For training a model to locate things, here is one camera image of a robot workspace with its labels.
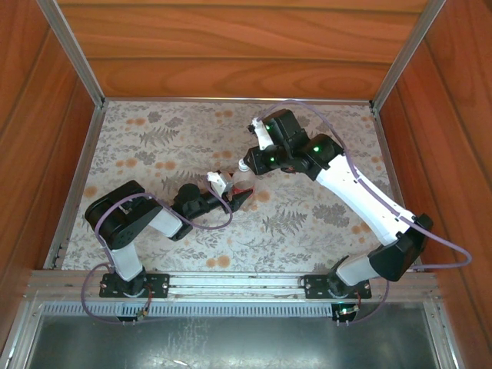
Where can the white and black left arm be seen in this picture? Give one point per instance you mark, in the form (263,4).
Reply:
(123,261)

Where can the small red-tipped clear object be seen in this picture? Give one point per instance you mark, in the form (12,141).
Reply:
(242,180)

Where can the floral patterned tablecloth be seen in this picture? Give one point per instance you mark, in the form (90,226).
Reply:
(192,134)

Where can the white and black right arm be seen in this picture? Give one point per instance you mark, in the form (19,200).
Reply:
(365,203)

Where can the aluminium mounting rail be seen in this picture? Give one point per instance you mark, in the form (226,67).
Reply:
(230,286)

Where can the aluminium frame bar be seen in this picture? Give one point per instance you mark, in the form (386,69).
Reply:
(388,153)
(86,161)
(19,338)
(407,50)
(442,338)
(230,100)
(69,50)

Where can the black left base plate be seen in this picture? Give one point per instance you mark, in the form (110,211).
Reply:
(157,286)

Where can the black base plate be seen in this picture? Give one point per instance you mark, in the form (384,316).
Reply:
(157,286)
(315,286)

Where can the grey metal sheet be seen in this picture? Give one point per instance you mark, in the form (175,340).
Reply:
(230,342)

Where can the small black circuit board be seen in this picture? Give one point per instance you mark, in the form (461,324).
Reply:
(128,318)
(344,312)

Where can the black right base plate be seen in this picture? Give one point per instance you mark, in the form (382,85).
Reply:
(315,286)

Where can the white plastic bottle cap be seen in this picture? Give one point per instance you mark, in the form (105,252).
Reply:
(243,166)

